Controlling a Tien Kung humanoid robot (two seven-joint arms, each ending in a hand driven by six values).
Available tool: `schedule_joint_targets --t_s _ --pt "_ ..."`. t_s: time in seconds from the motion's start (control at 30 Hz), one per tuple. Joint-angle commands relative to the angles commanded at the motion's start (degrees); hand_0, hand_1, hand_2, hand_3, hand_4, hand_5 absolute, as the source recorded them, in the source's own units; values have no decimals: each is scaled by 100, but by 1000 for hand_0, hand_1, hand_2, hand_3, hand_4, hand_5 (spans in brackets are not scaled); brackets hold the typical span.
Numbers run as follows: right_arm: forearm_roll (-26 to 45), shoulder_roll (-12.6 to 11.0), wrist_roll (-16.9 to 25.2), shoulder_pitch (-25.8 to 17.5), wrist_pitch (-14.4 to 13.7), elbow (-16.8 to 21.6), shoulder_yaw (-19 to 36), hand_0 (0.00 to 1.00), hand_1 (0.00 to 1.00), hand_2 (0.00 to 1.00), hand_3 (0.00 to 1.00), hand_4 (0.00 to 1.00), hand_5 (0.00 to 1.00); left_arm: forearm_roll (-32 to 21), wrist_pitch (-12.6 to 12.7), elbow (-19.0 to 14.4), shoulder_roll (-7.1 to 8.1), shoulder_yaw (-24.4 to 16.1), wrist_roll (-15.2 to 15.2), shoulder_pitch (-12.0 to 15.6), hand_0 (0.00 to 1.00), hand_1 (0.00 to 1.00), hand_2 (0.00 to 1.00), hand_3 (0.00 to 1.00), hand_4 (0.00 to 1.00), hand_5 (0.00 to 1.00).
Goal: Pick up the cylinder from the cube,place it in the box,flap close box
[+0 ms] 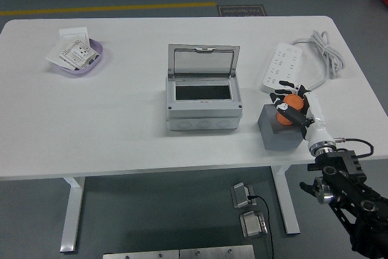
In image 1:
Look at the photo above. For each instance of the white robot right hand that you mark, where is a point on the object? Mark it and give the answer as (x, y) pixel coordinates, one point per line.
(315, 113)

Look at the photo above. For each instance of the orange cylinder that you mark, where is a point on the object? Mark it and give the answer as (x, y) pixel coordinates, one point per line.
(293, 102)

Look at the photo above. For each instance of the tinted transparent box lid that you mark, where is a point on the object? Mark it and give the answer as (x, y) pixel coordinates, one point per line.
(200, 60)

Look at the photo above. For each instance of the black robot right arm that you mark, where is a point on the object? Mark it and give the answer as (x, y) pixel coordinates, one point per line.
(348, 186)

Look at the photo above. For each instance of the grey cube with round hole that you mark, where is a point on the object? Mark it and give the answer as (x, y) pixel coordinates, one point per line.
(269, 133)

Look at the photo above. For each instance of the grey plastic junction box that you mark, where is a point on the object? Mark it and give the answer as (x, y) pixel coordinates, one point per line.
(203, 110)

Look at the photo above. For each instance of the black table control panel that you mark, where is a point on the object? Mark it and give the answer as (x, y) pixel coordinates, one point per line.
(311, 167)

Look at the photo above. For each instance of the white power strip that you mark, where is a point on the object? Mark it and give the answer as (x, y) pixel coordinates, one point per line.
(283, 65)

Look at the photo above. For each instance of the white table leg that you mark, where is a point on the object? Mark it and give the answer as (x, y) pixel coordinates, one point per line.
(286, 201)
(72, 210)

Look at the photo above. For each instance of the metal foot pedal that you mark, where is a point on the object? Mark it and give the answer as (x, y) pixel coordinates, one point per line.
(240, 194)
(252, 225)

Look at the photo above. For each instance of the dark floor sign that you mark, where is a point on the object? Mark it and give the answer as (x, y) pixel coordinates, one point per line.
(242, 11)

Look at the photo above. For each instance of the purple plastic tray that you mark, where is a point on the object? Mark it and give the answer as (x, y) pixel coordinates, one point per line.
(98, 54)

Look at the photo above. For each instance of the yellow floor tape line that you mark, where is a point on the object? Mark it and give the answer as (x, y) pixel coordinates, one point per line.
(106, 8)

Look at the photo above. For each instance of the white socket panel with label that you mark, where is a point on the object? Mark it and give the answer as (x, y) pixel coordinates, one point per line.
(79, 54)

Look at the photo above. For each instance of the plain white panel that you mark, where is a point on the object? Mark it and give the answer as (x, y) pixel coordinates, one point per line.
(54, 54)

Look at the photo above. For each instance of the metal base plate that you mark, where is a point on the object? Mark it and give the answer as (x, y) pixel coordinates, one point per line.
(216, 252)
(141, 255)

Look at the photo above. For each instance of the white wall switch panel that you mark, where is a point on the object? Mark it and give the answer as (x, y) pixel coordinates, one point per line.
(72, 33)

